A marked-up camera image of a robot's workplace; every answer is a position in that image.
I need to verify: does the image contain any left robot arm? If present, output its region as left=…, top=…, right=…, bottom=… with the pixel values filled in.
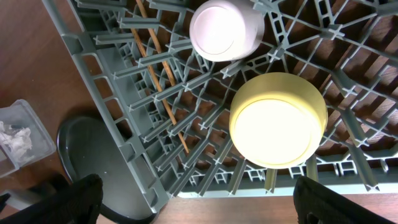
left=1, top=174, right=69, bottom=211

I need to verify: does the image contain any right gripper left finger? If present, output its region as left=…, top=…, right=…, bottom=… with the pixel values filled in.
left=1, top=174, right=103, bottom=224

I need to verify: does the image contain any clear plastic waste bin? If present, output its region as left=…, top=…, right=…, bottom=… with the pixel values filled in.
left=1, top=100, right=56, bottom=177

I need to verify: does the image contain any white napkin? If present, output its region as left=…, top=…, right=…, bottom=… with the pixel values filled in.
left=1, top=121, right=33, bottom=166

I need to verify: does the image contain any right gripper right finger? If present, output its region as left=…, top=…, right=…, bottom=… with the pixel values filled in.
left=293, top=176, right=391, bottom=224

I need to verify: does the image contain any round black serving tray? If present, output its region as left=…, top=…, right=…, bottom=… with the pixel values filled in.
left=57, top=116, right=159, bottom=223

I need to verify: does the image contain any wooden chopstick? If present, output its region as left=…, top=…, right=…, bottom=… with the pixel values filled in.
left=131, top=29, right=189, bottom=155
left=136, top=0, right=176, bottom=86

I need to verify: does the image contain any grey plastic dishwasher rack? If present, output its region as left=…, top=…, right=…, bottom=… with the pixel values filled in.
left=44, top=1, right=397, bottom=212

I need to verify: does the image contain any pink plastic cup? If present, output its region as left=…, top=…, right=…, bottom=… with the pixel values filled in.
left=189, top=0, right=265, bottom=62

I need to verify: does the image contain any yellow plastic bowl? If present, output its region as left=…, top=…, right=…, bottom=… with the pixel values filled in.
left=229, top=72, right=328, bottom=169

